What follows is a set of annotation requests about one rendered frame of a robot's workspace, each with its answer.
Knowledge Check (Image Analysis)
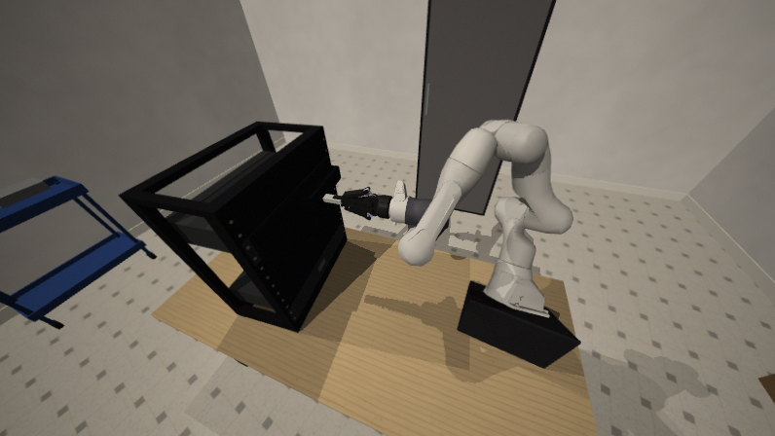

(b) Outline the black server rack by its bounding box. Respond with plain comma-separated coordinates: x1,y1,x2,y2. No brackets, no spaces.
120,122,347,333

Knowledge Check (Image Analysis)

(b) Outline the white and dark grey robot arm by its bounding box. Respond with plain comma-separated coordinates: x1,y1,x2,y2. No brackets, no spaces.
388,120,573,317

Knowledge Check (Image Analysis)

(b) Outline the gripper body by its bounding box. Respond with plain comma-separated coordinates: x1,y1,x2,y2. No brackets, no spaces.
363,194,392,219

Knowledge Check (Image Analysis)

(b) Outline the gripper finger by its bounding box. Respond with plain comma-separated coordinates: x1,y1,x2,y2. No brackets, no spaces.
323,187,375,207
324,200,373,220

